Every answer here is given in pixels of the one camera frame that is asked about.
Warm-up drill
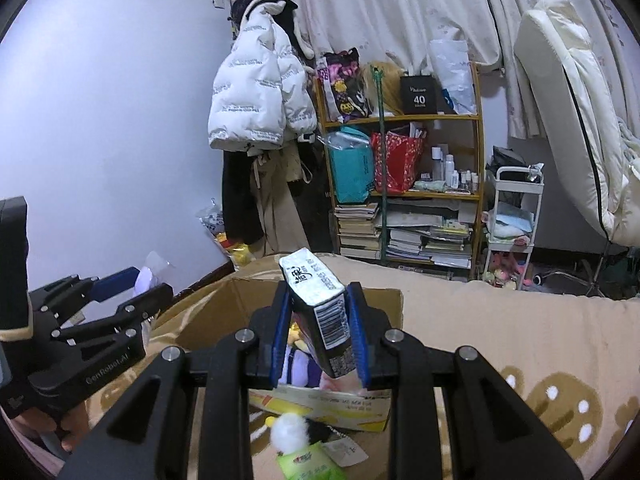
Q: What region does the red gift bag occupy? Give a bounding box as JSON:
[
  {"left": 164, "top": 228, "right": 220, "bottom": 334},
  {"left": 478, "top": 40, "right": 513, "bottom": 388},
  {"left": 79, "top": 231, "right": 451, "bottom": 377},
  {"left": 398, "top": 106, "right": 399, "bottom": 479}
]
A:
[{"left": 371, "top": 131, "right": 424, "bottom": 194}]

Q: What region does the plastic bag with toys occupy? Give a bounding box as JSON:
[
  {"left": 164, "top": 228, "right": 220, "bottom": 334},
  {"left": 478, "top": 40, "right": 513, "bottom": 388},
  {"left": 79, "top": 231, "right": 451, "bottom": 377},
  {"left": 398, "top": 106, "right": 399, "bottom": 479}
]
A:
[{"left": 196, "top": 198, "right": 255, "bottom": 270}]

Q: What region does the white rolling cart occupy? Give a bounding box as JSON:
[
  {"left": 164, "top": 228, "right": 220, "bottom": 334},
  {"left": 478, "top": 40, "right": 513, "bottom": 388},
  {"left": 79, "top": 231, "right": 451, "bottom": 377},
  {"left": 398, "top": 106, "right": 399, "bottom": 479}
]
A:
[{"left": 482, "top": 162, "right": 544, "bottom": 290}]

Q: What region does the black box marked 40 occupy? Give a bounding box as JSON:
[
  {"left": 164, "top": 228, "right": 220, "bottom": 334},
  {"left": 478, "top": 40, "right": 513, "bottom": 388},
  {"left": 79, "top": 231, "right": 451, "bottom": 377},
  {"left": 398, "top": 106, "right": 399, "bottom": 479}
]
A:
[{"left": 400, "top": 75, "right": 437, "bottom": 115}]

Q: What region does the teal bag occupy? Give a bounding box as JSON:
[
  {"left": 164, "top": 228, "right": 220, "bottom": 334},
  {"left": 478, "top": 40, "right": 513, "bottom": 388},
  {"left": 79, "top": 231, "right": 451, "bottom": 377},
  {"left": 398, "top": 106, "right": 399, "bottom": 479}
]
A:
[{"left": 326, "top": 126, "right": 374, "bottom": 204}]

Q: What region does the cream folded mattress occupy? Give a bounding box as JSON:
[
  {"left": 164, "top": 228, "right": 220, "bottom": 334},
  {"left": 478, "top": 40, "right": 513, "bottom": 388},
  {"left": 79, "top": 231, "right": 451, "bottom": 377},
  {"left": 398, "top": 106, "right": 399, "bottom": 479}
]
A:
[{"left": 514, "top": 0, "right": 639, "bottom": 247}]

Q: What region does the cardboard box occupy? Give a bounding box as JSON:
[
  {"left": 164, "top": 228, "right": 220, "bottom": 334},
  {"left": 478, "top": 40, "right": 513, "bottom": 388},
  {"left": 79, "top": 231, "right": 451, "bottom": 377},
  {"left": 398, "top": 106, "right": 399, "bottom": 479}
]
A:
[{"left": 152, "top": 277, "right": 405, "bottom": 435}]

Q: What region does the wooden bookshelf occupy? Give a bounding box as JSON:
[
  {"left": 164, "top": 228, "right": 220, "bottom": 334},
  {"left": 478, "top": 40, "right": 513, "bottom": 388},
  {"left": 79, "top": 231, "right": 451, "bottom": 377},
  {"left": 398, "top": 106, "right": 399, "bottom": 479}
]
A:
[{"left": 314, "top": 62, "right": 485, "bottom": 278}]

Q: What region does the floral curtain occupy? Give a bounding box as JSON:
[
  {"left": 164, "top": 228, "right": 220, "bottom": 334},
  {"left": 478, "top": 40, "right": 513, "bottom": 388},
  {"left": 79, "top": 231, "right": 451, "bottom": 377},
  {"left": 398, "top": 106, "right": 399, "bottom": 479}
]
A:
[{"left": 294, "top": 0, "right": 639, "bottom": 139}]

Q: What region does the purple white-haired doll plush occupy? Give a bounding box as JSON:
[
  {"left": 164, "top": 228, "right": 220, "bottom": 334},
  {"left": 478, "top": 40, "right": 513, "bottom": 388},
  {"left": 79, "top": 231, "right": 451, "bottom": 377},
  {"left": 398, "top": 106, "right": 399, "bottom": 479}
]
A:
[{"left": 279, "top": 346, "right": 322, "bottom": 388}]

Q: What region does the pink swirl roll plush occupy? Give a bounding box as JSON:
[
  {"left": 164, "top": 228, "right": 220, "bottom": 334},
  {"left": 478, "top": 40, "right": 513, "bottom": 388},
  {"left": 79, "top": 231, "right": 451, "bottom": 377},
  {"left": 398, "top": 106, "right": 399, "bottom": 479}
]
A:
[{"left": 319, "top": 370, "right": 364, "bottom": 394}]

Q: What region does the green tissue pack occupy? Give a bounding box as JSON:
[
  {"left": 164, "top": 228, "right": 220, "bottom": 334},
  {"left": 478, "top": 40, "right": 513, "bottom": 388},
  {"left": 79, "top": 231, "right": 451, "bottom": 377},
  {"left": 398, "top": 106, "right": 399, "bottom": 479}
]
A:
[{"left": 277, "top": 443, "right": 347, "bottom": 480}]

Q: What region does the white fluffy penguin plush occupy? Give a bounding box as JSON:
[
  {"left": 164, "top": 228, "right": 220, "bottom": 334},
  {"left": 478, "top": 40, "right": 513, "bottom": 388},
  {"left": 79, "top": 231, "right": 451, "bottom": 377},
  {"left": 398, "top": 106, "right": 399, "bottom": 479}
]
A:
[{"left": 266, "top": 413, "right": 333, "bottom": 455}]

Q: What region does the stack of books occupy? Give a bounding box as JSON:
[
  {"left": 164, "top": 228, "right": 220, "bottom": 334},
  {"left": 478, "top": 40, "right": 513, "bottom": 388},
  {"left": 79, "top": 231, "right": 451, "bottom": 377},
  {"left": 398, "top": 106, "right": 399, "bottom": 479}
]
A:
[{"left": 334, "top": 202, "right": 382, "bottom": 260}]

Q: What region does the white puffer jacket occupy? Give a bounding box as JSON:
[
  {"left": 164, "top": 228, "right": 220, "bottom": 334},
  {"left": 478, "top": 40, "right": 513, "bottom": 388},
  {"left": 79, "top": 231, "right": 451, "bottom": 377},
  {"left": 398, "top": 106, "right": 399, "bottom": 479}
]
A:
[{"left": 208, "top": 0, "right": 318, "bottom": 152}]

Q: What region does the black Face tissue pack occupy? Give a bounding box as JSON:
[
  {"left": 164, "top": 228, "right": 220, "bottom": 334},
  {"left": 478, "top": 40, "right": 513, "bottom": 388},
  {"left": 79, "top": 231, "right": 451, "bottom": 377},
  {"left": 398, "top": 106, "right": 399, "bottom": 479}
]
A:
[{"left": 279, "top": 248, "right": 356, "bottom": 378}]

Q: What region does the purple item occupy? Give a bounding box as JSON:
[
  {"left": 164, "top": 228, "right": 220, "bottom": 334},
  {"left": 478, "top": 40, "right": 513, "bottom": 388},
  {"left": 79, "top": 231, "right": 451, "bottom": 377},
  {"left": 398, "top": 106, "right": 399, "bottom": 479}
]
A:
[{"left": 134, "top": 252, "right": 171, "bottom": 296}]

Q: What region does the yellow plush dog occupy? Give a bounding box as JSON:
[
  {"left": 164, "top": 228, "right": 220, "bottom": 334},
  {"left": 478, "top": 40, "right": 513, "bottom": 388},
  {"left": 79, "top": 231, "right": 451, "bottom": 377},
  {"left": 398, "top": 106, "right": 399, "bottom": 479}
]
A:
[{"left": 288, "top": 322, "right": 308, "bottom": 352}]

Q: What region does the black coat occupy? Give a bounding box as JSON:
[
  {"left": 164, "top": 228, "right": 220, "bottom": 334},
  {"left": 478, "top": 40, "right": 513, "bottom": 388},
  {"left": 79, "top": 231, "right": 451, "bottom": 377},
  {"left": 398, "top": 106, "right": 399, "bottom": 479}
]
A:
[{"left": 221, "top": 151, "right": 264, "bottom": 245}]

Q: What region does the beige trench coat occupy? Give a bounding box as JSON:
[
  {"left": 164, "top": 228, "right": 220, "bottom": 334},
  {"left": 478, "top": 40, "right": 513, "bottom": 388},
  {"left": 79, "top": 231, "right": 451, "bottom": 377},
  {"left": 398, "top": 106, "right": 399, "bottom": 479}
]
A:
[{"left": 250, "top": 144, "right": 309, "bottom": 258}]

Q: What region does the green pole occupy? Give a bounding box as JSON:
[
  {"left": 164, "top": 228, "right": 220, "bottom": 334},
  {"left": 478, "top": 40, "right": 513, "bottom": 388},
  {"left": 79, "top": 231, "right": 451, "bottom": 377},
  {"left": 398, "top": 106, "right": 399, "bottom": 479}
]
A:
[{"left": 371, "top": 66, "right": 387, "bottom": 264}]

